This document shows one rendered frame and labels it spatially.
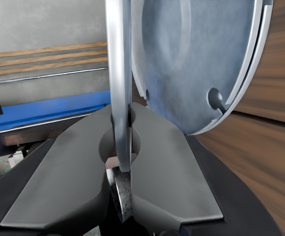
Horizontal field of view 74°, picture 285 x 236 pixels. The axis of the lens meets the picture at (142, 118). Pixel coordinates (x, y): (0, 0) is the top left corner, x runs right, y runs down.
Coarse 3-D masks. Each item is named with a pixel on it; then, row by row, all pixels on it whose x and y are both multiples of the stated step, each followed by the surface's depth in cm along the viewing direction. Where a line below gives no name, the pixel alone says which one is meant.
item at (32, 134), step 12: (48, 120) 118; (72, 120) 106; (12, 132) 98; (24, 132) 93; (36, 132) 92; (48, 132) 92; (60, 132) 83; (132, 132) 69; (12, 144) 92; (132, 144) 55; (132, 156) 55; (108, 168) 53
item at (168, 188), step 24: (144, 120) 10; (168, 120) 10; (144, 144) 8; (168, 144) 8; (144, 168) 7; (168, 168) 7; (192, 168) 7; (144, 192) 6; (168, 192) 6; (192, 192) 6; (144, 216) 6; (168, 216) 6; (192, 216) 5; (216, 216) 5
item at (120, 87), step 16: (112, 0) 8; (128, 0) 15; (112, 16) 8; (128, 16) 15; (112, 32) 8; (128, 32) 14; (112, 48) 8; (128, 48) 14; (112, 64) 9; (128, 64) 14; (112, 80) 9; (128, 80) 13; (112, 96) 9; (128, 96) 13; (112, 112) 10; (128, 128) 13; (128, 144) 12; (128, 160) 14
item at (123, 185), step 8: (112, 168) 73; (112, 176) 102; (120, 176) 73; (128, 176) 74; (112, 184) 101; (120, 184) 71; (128, 184) 73; (112, 192) 99; (120, 192) 71; (128, 192) 72; (120, 200) 70; (128, 200) 72; (120, 208) 92; (128, 208) 73; (120, 216) 88; (128, 216) 76
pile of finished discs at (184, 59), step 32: (160, 0) 23; (192, 0) 19; (224, 0) 15; (256, 0) 12; (160, 32) 25; (192, 32) 20; (224, 32) 16; (256, 32) 13; (160, 64) 26; (192, 64) 21; (224, 64) 17; (256, 64) 14; (160, 96) 30; (192, 96) 22; (224, 96) 17; (192, 128) 23
